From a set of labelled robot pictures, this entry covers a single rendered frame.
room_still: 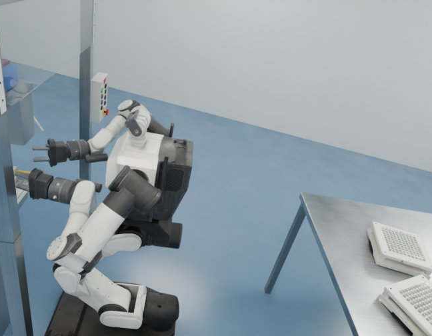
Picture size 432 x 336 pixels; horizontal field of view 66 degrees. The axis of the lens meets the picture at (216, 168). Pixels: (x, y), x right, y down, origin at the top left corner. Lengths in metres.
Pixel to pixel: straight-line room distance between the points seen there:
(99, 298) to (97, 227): 0.79
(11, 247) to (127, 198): 0.55
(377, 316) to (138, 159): 1.09
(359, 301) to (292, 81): 3.61
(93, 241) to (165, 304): 0.86
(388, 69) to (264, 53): 1.58
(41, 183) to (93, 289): 0.64
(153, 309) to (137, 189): 0.91
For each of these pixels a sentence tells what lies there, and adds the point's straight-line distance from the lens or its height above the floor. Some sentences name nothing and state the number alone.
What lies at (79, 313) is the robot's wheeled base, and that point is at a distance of 2.01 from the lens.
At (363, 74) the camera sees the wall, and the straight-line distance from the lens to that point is 4.86.
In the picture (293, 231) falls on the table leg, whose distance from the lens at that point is 2.12.
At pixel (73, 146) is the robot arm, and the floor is 1.07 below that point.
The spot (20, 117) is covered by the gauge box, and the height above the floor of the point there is 1.22.
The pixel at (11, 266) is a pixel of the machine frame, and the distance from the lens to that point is 1.54.
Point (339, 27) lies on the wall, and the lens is 4.69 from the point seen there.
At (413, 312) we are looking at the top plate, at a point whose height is 0.91.
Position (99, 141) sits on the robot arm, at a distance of 1.58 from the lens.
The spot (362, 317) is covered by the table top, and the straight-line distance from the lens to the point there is 1.51.
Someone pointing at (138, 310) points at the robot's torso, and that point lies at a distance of 1.84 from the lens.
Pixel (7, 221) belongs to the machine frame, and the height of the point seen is 0.95.
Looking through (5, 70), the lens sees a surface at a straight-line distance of 1.16.
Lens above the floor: 1.85
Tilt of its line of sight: 31 degrees down
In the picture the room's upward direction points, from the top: 14 degrees clockwise
